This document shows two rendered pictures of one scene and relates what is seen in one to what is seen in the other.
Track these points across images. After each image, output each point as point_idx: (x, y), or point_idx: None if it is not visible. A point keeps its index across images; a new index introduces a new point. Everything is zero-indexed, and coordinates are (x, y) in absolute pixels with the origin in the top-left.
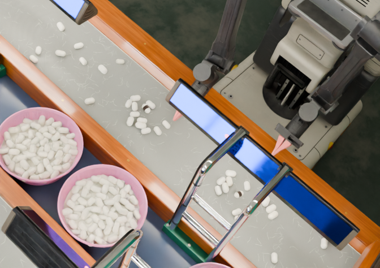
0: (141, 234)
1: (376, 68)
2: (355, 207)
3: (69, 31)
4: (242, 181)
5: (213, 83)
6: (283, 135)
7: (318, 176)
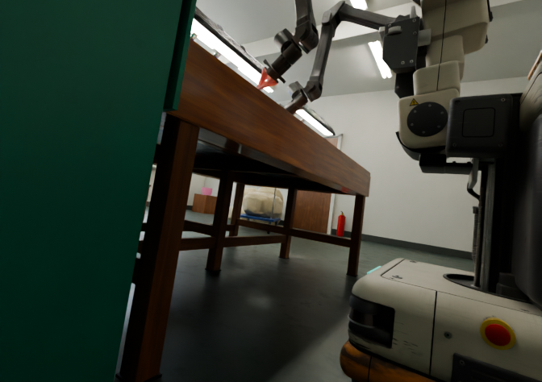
0: None
1: (537, 84)
2: (224, 64)
3: None
4: None
5: (296, 97)
6: None
7: (259, 89)
